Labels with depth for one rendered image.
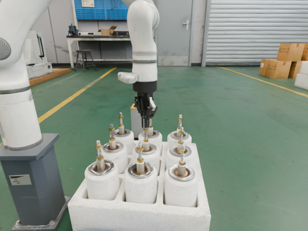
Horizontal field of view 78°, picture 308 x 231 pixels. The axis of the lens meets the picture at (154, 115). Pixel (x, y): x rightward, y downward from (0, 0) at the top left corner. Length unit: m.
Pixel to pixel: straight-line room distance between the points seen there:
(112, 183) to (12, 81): 0.39
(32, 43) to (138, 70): 3.56
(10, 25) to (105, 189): 0.48
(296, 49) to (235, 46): 2.00
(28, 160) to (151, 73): 0.43
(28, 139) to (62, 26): 5.35
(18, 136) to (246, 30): 5.73
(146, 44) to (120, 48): 4.99
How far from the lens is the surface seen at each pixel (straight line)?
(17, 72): 0.68
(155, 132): 0.79
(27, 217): 0.83
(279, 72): 4.15
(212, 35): 5.66
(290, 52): 4.18
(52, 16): 6.04
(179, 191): 0.55
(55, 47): 6.02
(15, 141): 0.68
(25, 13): 0.62
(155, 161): 0.66
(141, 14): 0.53
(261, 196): 0.97
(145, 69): 0.55
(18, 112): 0.65
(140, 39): 0.55
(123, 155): 0.68
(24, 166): 0.70
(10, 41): 0.61
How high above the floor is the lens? 0.60
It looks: 21 degrees down
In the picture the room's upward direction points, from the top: straight up
